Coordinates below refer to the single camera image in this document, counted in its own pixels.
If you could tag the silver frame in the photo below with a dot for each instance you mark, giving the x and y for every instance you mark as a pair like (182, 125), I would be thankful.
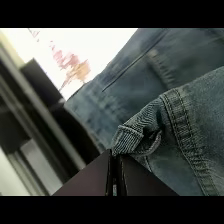
(36, 110)

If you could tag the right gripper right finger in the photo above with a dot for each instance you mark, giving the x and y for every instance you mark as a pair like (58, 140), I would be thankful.
(143, 183)

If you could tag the blue jeans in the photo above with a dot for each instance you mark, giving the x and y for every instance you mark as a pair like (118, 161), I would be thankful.
(173, 100)

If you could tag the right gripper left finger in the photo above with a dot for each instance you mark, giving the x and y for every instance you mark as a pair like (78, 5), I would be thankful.
(90, 181)

